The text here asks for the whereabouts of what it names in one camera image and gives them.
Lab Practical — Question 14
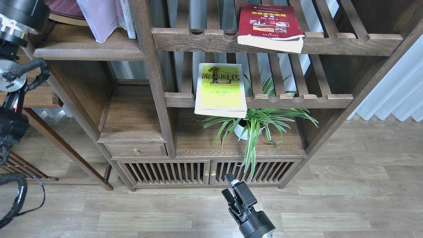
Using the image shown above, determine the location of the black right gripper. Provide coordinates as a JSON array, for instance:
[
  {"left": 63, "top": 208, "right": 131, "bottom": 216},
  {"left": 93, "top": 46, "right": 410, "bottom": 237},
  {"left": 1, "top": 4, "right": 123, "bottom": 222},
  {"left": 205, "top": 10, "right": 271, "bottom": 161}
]
[{"left": 221, "top": 173, "right": 275, "bottom": 238}]

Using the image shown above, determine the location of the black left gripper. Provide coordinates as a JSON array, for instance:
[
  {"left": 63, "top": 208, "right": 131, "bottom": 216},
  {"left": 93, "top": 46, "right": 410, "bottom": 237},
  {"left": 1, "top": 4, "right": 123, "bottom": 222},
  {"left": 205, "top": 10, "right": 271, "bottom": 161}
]
[{"left": 0, "top": 0, "right": 51, "bottom": 34}]

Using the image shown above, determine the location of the white and purple book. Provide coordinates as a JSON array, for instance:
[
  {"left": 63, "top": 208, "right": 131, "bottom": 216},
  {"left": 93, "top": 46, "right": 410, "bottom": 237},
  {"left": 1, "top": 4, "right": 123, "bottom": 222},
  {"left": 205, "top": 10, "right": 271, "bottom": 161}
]
[{"left": 77, "top": 0, "right": 118, "bottom": 43}]

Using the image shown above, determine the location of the yellow-green paperback book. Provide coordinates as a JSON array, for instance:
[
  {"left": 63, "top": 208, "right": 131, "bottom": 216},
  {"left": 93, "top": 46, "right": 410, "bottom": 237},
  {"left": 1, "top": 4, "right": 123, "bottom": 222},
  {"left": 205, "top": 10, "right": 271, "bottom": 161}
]
[{"left": 194, "top": 63, "right": 247, "bottom": 118}]

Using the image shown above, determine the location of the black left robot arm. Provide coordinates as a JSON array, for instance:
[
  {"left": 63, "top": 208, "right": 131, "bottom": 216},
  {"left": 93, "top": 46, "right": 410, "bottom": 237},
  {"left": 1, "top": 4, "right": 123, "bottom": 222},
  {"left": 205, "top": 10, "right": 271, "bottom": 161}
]
[{"left": 0, "top": 0, "right": 51, "bottom": 165}]

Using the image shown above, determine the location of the maroon book with cream pages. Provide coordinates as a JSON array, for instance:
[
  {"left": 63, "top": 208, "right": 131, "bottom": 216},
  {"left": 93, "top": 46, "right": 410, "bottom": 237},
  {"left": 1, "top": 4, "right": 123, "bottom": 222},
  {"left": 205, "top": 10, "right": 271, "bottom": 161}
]
[{"left": 46, "top": 0, "right": 88, "bottom": 26}]

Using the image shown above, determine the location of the green spider plant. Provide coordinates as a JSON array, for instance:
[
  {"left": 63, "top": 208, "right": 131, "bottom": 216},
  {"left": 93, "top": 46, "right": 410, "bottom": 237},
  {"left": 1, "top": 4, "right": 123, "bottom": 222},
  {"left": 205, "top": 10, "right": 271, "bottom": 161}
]
[{"left": 197, "top": 68, "right": 319, "bottom": 180}]

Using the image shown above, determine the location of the white book in plastic wrap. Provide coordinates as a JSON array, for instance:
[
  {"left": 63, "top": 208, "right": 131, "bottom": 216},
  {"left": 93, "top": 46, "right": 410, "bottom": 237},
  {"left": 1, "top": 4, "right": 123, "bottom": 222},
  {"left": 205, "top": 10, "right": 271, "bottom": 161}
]
[{"left": 115, "top": 0, "right": 136, "bottom": 39}]

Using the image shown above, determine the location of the dark wooden bookshelf unit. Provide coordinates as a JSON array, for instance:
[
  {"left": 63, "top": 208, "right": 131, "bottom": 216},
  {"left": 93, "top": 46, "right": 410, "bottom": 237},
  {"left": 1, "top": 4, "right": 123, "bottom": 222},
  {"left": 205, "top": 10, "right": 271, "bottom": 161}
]
[{"left": 24, "top": 0, "right": 422, "bottom": 190}]

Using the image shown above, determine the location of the red paperback book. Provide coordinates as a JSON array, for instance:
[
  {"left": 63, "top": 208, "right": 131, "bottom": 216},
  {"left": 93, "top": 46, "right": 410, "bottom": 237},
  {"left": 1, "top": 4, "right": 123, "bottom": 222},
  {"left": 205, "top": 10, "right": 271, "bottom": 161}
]
[{"left": 237, "top": 3, "right": 305, "bottom": 53}]

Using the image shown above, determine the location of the white pleated curtain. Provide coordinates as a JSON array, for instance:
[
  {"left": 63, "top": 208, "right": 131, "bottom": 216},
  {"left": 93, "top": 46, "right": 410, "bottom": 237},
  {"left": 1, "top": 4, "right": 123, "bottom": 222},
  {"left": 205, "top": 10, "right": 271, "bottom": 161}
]
[{"left": 347, "top": 36, "right": 423, "bottom": 122}]

